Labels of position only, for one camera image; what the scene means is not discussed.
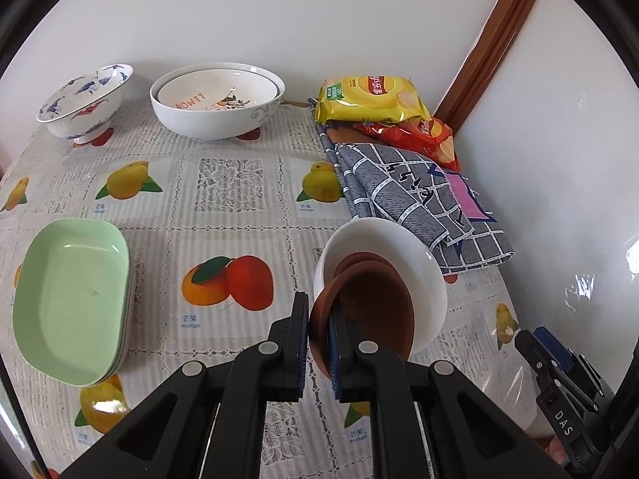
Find blue crane pattern bowl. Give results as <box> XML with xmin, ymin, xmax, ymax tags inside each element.
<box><xmin>37</xmin><ymin>64</ymin><xmax>134</xmax><ymax>145</ymax></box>

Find grey checked cloth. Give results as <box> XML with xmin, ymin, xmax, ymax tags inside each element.
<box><xmin>315</xmin><ymin>125</ymin><xmax>514</xmax><ymax>275</ymax></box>

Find lemon print inner bowl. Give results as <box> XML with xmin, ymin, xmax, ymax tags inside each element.
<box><xmin>157</xmin><ymin>68</ymin><xmax>278</xmax><ymax>111</ymax></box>

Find fruit print tablecloth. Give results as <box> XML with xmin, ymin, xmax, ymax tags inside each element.
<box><xmin>1</xmin><ymin>101</ymin><xmax>536</xmax><ymax>478</ymax></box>

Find brown wooden door frame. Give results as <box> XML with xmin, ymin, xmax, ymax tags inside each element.
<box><xmin>435</xmin><ymin>0</ymin><xmax>536</xmax><ymax>133</ymax></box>

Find large white patterned bowl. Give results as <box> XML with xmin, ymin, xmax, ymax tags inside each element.
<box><xmin>149</xmin><ymin>62</ymin><xmax>285</xmax><ymax>142</ymax></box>

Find red chips bag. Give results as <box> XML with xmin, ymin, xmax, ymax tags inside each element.
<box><xmin>352</xmin><ymin>118</ymin><xmax>460</xmax><ymax>172</ymax></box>

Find yellow chips bag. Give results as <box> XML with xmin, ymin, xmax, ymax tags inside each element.
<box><xmin>314</xmin><ymin>76</ymin><xmax>431</xmax><ymax>125</ymax></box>

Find brown clay bowl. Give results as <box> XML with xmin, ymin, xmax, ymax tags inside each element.
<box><xmin>333</xmin><ymin>252</ymin><xmax>391</xmax><ymax>278</ymax></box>
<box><xmin>309</xmin><ymin>262</ymin><xmax>415</xmax><ymax>376</ymax></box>

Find white ceramic bowl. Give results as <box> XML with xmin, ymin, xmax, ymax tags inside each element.
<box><xmin>313</xmin><ymin>216</ymin><xmax>450</xmax><ymax>355</ymax></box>

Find green square plate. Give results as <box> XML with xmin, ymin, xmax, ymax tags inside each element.
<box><xmin>12</xmin><ymin>218</ymin><xmax>131</xmax><ymax>387</ymax></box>

